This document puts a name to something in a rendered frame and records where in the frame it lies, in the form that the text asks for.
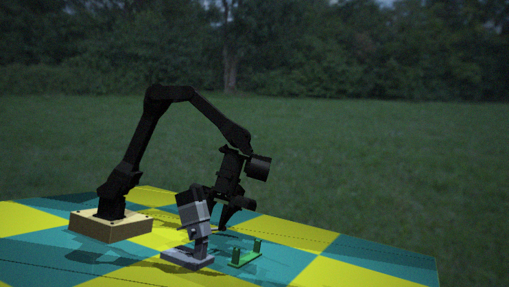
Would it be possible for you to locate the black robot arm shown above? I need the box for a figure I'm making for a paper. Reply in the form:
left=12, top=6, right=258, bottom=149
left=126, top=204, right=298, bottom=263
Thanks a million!
left=93, top=84, right=272, bottom=221

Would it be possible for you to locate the green flat plate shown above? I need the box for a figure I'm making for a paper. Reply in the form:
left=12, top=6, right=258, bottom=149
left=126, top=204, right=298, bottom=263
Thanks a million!
left=227, top=238, right=262, bottom=268

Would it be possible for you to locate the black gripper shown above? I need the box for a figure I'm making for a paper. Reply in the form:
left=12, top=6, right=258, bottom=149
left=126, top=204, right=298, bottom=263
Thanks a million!
left=189, top=168, right=257, bottom=231

